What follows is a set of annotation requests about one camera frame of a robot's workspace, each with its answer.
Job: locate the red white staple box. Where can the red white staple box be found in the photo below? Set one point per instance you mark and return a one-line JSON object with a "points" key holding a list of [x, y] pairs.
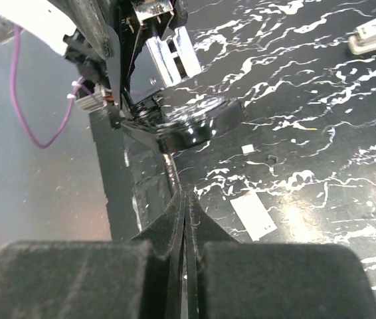
{"points": [[253, 215]]}

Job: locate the small white staple piece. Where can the small white staple piece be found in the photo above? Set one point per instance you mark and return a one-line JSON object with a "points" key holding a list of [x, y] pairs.
{"points": [[247, 149]]}

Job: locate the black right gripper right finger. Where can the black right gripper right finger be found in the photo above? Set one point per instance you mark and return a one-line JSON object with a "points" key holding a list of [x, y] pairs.
{"points": [[228, 279]]}

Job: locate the black marker pen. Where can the black marker pen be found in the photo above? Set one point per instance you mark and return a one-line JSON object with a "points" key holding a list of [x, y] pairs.
{"points": [[167, 130]]}

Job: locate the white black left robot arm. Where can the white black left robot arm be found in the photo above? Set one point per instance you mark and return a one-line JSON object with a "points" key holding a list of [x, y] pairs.
{"points": [[77, 30]]}

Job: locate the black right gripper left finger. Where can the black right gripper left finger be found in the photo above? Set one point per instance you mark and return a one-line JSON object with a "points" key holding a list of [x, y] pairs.
{"points": [[97, 279]]}

